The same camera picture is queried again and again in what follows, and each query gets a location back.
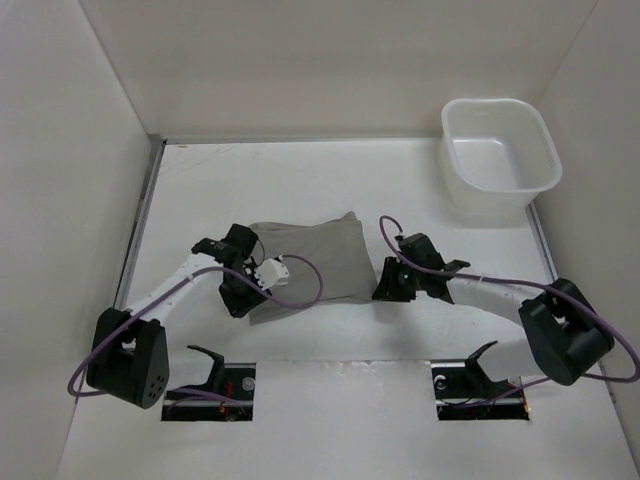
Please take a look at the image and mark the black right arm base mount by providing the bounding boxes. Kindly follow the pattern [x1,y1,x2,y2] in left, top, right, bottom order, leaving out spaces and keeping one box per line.
[431,341,530,421]

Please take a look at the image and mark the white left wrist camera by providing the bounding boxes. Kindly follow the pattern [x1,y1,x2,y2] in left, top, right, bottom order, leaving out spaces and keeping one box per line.
[254,258,290,290]

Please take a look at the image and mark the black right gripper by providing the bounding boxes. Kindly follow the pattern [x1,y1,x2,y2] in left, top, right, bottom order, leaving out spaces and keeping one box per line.
[372,256,425,302]

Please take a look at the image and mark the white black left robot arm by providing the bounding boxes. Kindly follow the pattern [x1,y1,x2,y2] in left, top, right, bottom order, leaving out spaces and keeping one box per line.
[79,224,275,409]

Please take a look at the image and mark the grey trousers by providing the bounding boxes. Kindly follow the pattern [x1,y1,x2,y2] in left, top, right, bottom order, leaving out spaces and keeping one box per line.
[250,211,377,305]

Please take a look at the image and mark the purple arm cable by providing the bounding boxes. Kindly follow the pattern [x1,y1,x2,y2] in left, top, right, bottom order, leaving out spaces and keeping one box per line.
[67,253,329,421]
[379,214,640,407]

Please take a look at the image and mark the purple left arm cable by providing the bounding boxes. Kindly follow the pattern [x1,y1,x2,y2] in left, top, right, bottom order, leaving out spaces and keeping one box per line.
[67,253,329,421]

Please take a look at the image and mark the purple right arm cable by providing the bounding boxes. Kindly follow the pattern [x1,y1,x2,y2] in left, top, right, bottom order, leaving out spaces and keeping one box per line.
[379,214,640,407]

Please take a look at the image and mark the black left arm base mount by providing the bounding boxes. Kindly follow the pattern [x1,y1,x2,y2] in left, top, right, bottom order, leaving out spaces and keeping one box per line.
[161,345,257,422]

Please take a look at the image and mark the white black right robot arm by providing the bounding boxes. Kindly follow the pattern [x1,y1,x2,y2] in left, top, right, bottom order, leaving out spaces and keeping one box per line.
[373,233,614,396]

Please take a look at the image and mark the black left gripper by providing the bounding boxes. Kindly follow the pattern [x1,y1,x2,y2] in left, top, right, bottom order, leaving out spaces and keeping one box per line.
[219,264,271,318]

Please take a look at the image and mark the white plastic basket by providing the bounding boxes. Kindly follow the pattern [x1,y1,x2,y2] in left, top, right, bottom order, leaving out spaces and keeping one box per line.
[439,98,563,217]

